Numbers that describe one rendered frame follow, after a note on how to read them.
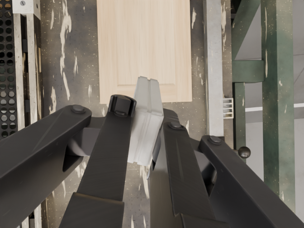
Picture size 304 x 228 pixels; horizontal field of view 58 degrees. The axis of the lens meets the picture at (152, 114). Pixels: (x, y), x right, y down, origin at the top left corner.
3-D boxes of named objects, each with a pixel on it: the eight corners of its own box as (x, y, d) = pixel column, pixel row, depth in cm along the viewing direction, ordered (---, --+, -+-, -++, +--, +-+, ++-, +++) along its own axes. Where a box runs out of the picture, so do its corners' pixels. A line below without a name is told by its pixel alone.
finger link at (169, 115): (161, 144, 12) (226, 159, 12) (157, 105, 16) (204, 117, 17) (152, 173, 12) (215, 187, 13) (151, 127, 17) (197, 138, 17)
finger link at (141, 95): (135, 164, 14) (120, 161, 14) (139, 115, 21) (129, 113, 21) (149, 111, 13) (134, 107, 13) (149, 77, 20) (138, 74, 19)
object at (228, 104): (230, 98, 97) (233, 97, 94) (230, 117, 98) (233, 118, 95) (219, 98, 97) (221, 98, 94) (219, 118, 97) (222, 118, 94)
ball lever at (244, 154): (219, 142, 94) (253, 146, 83) (219, 153, 94) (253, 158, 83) (211, 143, 92) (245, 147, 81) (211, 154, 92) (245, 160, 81)
